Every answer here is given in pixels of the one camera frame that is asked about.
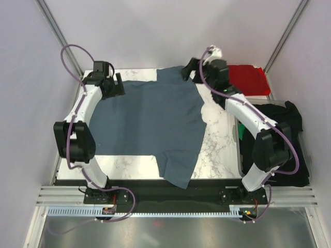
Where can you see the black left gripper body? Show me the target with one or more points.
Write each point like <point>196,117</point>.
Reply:
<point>113,90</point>

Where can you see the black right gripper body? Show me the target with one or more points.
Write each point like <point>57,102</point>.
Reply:
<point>206,71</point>

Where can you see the blue grey t shirt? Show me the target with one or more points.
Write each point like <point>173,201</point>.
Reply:
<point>160,118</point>

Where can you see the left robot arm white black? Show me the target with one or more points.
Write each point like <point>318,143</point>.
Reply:
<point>74,140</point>

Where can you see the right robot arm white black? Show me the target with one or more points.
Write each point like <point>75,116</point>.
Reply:
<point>272,146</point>

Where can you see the folded red t shirt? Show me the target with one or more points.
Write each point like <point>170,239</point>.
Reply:
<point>251,81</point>

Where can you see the green t shirt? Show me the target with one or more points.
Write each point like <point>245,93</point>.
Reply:
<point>241,130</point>

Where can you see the aluminium extrusion rails left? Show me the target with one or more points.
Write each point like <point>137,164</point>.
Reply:
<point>60,196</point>

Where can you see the black t shirt pile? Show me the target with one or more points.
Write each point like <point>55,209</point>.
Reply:
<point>288,113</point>

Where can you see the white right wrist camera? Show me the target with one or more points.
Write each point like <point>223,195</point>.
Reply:
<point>212,53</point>

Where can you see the left aluminium frame post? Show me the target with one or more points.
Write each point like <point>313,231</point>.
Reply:
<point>47,13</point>

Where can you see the aluminium frame post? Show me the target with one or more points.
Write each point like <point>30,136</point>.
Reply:
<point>47,13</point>
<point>301,7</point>

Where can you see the black mounting base rail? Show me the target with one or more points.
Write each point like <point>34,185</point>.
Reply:
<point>201,196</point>

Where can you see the right aluminium frame post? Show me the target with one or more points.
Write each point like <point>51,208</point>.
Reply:
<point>301,7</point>

